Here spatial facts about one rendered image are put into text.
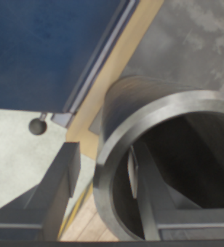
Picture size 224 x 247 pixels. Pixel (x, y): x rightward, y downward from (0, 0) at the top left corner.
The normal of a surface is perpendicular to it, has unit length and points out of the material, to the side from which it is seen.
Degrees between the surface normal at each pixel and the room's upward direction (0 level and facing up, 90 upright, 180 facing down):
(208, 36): 0
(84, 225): 0
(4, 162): 0
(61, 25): 59
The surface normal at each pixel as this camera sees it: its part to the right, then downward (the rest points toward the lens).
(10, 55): 0.74, 0.57
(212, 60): 0.02, 0.29
